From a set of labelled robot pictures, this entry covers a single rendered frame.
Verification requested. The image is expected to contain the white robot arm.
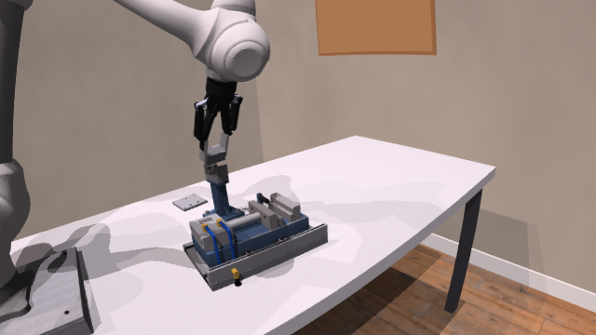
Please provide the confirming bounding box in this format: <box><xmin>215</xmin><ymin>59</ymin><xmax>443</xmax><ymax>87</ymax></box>
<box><xmin>0</xmin><ymin>0</ymin><xmax>270</xmax><ymax>323</ymax></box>

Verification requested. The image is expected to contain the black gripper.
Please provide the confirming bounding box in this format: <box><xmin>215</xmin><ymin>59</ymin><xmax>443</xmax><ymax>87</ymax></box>
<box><xmin>194</xmin><ymin>77</ymin><xmax>243</xmax><ymax>163</ymax></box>

